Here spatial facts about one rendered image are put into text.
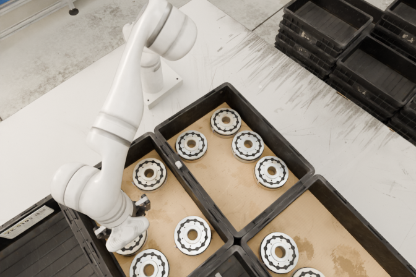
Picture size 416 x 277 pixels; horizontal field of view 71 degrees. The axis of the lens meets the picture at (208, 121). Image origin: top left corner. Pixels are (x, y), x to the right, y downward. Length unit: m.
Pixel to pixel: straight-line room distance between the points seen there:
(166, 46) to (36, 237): 0.69
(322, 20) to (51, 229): 1.70
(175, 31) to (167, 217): 0.56
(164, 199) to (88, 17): 2.06
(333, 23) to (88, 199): 1.72
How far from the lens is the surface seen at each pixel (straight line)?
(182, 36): 0.55
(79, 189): 0.49
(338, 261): 0.96
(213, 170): 0.94
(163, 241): 0.90
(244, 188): 0.93
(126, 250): 0.89
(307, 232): 0.95
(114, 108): 0.50
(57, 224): 1.00
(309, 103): 1.28
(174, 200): 0.92
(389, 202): 1.23
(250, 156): 0.93
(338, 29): 1.93
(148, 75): 1.10
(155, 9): 0.55
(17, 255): 1.03
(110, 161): 0.48
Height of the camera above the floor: 1.72
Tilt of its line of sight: 61 degrees down
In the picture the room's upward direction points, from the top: 1 degrees clockwise
